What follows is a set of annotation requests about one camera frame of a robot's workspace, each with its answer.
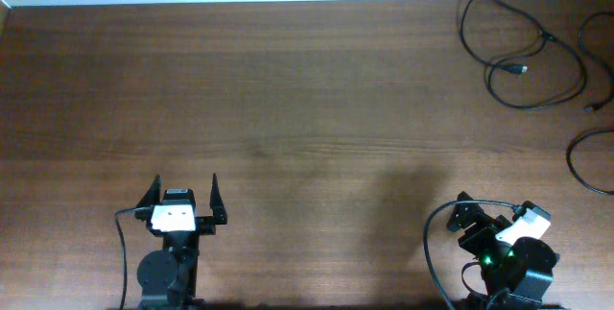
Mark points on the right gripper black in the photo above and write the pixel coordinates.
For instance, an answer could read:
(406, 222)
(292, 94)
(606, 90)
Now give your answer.
(478, 235)

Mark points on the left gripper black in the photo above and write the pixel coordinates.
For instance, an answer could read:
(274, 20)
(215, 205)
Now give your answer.
(206, 225)

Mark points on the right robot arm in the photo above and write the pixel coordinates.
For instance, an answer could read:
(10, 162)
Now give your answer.
(516, 265)

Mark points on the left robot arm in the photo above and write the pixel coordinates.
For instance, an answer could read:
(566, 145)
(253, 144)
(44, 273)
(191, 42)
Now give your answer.
(168, 276)

